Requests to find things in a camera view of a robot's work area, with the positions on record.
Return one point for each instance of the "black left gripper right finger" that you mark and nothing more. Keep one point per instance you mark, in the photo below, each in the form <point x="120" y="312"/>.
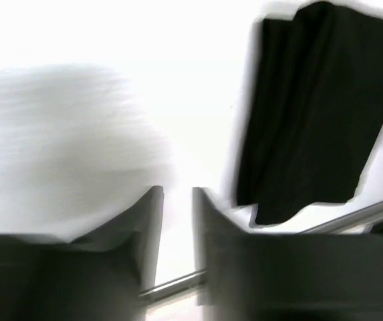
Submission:
<point x="304" y="276"/>

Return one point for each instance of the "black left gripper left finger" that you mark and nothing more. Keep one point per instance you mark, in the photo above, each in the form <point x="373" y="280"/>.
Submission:
<point x="98" y="276"/>

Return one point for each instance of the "black skirt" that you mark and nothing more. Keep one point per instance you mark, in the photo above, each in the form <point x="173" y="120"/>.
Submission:
<point x="316" y="110"/>

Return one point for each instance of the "aluminium table frame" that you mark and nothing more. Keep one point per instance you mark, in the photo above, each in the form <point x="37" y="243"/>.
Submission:
<point x="373" y="213"/>

